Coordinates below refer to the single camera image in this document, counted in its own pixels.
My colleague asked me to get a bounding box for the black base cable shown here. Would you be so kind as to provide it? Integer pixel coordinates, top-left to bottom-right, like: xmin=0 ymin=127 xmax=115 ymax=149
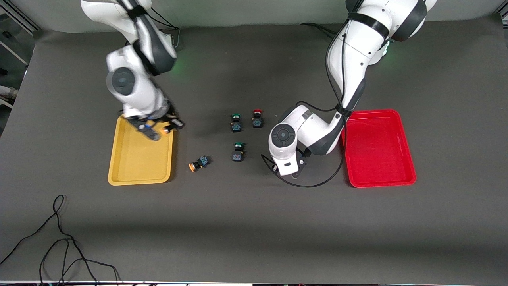
xmin=300 ymin=22 xmax=342 ymax=38
xmin=151 ymin=7 xmax=181 ymax=49

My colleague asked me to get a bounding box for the black left base cable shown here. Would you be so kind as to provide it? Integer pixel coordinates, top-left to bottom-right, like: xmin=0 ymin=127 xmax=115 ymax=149
xmin=300 ymin=22 xmax=342 ymax=38

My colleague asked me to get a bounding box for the aluminium frame profile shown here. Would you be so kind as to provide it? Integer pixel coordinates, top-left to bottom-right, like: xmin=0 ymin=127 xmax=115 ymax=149
xmin=0 ymin=0 xmax=41 ymax=33

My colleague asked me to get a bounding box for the dark grey table mat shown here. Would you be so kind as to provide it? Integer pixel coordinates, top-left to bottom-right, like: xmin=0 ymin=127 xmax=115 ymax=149
xmin=0 ymin=14 xmax=508 ymax=285

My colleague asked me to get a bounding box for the loose black cable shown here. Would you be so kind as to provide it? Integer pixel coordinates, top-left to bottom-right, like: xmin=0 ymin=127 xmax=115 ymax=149
xmin=0 ymin=194 xmax=120 ymax=286

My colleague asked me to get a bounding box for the black right base cable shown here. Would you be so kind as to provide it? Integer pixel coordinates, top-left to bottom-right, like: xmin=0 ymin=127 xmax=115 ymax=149
xmin=151 ymin=7 xmax=181 ymax=49

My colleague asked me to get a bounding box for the yellow plastic tray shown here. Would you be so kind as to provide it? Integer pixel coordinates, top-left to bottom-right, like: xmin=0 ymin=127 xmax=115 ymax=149
xmin=108 ymin=115 xmax=175 ymax=186

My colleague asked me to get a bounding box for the yellow push button switch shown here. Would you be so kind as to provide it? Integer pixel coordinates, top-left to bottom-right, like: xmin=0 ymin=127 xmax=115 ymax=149
xmin=144 ymin=122 xmax=173 ymax=137
xmin=188 ymin=155 xmax=210 ymax=172

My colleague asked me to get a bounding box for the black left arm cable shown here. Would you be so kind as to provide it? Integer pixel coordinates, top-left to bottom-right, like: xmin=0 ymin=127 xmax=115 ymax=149
xmin=260 ymin=24 xmax=350 ymax=188

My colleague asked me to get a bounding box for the red plastic tray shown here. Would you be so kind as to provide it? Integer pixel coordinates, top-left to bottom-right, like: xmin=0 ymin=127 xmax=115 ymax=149
xmin=341 ymin=109 xmax=417 ymax=188

